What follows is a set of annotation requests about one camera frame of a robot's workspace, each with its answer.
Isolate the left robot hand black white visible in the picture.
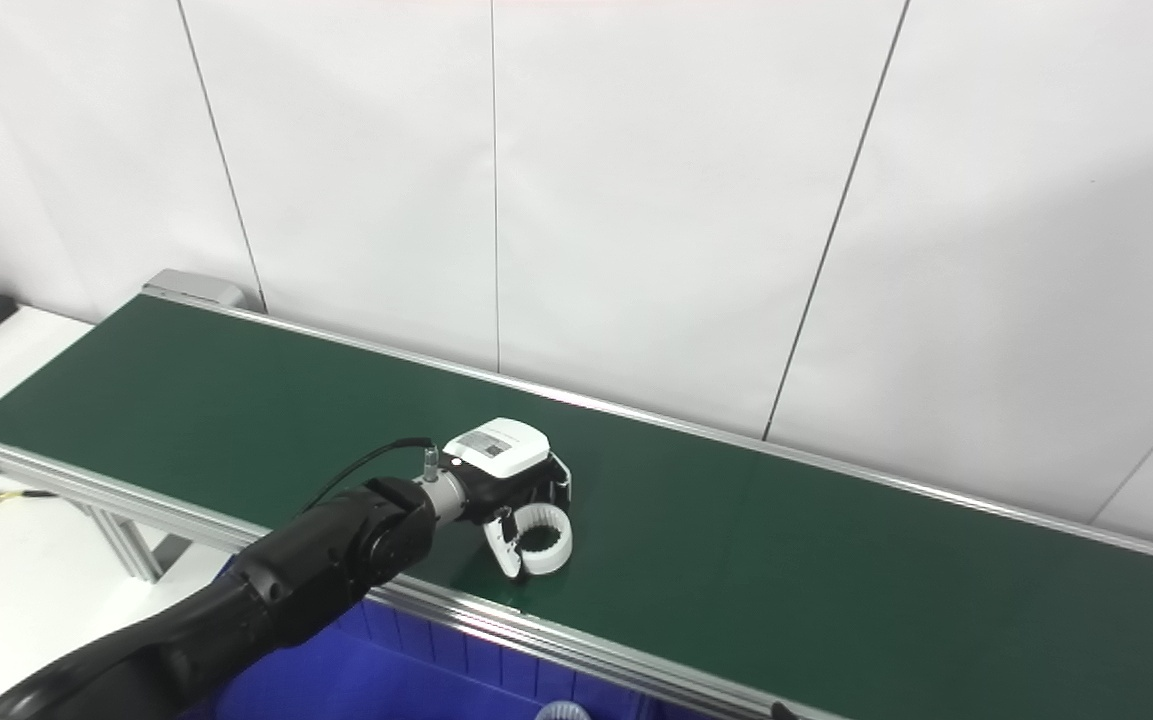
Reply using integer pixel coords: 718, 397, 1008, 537
441, 417, 574, 579

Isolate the green conveyor belt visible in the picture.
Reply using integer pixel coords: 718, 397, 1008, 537
0, 268, 1153, 720
0, 295, 1153, 720

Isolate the blue bin with white rings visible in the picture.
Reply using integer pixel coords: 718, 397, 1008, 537
181, 590, 787, 720

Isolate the grey conveyor motor housing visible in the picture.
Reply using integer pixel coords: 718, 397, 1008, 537
143, 268, 247, 309

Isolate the aluminium conveyor leg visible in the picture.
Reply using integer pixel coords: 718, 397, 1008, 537
76, 498, 197, 583

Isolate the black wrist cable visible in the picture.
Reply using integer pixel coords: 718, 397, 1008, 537
301, 436, 437, 516

